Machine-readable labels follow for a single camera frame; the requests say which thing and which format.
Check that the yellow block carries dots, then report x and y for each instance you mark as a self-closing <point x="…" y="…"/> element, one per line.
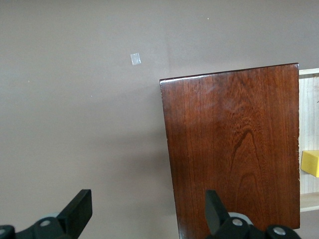
<point x="311" y="163"/>

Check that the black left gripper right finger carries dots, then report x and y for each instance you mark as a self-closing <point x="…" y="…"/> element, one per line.
<point x="215" y="216"/>

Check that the dark wooden cabinet door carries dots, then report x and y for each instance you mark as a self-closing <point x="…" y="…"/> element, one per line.
<point x="229" y="139"/>

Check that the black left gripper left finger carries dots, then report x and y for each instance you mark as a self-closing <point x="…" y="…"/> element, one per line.
<point x="72" y="216"/>

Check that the small clear tape piece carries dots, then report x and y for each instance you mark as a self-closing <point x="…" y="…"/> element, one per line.
<point x="135" y="59"/>

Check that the light wooden shelf interior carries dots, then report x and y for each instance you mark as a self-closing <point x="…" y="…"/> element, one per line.
<point x="309" y="112"/>

